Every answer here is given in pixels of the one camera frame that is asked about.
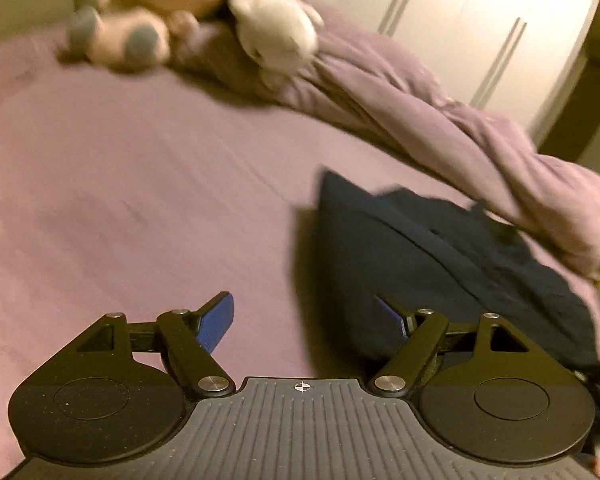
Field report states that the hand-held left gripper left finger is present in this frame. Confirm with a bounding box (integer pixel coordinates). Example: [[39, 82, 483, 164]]
[[45, 291, 236, 397]]

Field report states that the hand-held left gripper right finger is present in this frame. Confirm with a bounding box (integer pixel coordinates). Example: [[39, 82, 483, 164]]
[[370, 294, 556, 398]]

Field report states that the dark navy garment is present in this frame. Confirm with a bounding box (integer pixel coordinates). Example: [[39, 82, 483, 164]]
[[291, 170, 600, 377]]

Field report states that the purple duvet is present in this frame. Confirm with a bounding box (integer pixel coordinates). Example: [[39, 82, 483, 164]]
[[172, 0, 600, 281]]

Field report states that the white plush toy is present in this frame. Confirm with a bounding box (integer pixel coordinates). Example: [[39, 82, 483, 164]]
[[226, 0, 327, 88]]

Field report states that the white wardrobe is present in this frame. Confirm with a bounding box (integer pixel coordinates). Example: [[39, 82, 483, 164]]
[[280, 0, 600, 133]]

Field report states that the pink and grey plush toy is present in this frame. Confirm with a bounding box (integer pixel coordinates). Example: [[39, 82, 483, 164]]
[[64, 0, 231, 72]]

